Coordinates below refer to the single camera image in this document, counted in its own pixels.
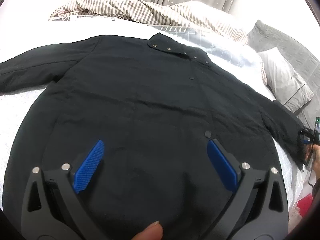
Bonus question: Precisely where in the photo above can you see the person's left hand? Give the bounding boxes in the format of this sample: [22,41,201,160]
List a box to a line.
[132,221,163,240]

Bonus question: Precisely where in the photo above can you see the grey pillow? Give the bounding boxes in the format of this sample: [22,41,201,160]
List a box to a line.
[259,47,313,113]

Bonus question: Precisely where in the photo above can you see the red package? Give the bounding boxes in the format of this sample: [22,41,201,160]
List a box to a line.
[296,194,313,217]

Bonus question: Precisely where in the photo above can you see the black cable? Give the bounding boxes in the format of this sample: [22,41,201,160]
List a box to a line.
[307,166,316,189]

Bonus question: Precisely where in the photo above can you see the striped beige duvet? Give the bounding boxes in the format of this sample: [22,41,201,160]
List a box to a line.
[50,0,248,47]

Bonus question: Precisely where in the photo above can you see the person's right hand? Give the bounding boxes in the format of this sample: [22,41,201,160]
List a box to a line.
[306,145,320,180]

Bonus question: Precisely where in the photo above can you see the large black padded jacket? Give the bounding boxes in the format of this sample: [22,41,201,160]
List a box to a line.
[1,34,303,239]

